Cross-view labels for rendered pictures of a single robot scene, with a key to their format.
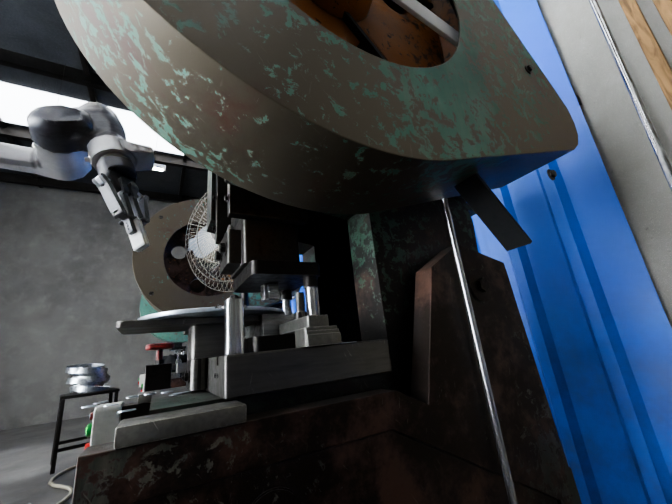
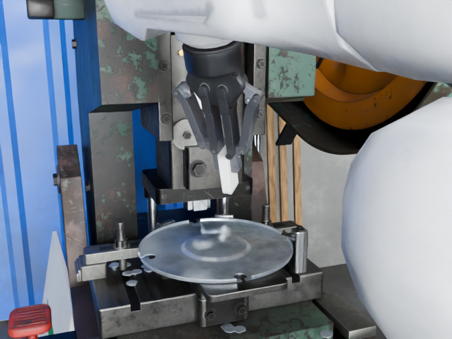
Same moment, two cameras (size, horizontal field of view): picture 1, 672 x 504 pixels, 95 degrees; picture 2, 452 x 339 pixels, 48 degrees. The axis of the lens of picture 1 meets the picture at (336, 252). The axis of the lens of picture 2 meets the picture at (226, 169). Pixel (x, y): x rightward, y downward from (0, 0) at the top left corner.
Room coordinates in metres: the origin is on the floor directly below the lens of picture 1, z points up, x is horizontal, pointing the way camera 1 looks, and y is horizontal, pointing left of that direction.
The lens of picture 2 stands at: (0.48, 1.13, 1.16)
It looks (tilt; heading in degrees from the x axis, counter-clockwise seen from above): 15 degrees down; 281
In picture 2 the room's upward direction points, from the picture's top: straight up
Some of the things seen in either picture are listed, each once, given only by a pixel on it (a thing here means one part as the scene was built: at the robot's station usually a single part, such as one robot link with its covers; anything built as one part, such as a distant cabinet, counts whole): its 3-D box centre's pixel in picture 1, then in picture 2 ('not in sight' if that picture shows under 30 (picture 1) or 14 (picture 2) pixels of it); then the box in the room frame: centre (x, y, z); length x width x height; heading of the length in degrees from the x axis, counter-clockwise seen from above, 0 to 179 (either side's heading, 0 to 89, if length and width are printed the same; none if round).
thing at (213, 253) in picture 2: (216, 318); (216, 245); (0.67, 0.27, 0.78); 0.29 x 0.29 x 0.01
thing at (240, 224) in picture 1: (254, 215); (201, 106); (0.71, 0.20, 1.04); 0.17 x 0.15 x 0.30; 121
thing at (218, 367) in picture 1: (276, 365); (198, 270); (0.73, 0.16, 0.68); 0.45 x 0.30 x 0.06; 31
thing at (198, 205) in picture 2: (269, 292); (198, 199); (0.73, 0.17, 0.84); 0.05 x 0.03 x 0.04; 31
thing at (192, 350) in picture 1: (191, 353); (224, 289); (0.64, 0.31, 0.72); 0.25 x 0.14 x 0.14; 121
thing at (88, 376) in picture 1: (87, 409); not in sight; (2.96, 2.35, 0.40); 0.45 x 0.40 x 0.79; 43
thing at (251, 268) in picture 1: (274, 283); (196, 187); (0.74, 0.16, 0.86); 0.20 x 0.16 x 0.05; 31
